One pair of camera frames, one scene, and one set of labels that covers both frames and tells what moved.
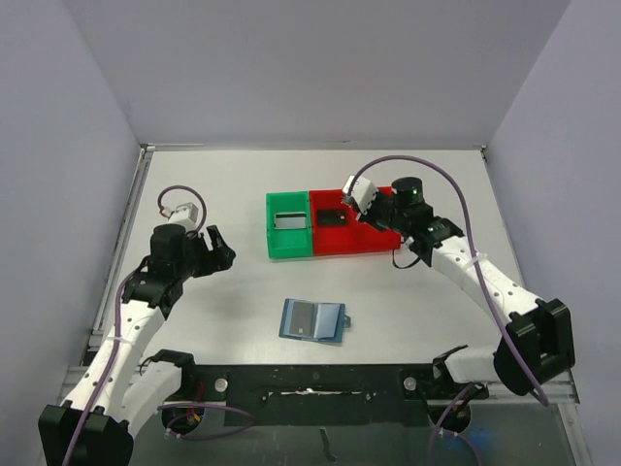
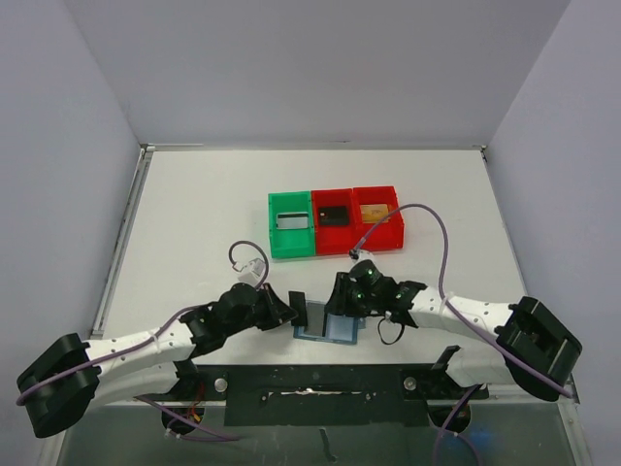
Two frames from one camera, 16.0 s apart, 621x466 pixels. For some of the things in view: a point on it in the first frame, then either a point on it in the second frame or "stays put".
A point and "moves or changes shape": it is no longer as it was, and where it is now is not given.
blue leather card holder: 310,320 moves or changes shape
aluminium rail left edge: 95,337 stays put
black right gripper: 375,212 → 340,295
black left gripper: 215,260 → 281,312
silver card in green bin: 290,220 stays put
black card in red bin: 333,216 stays put
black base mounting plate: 329,395 stays put
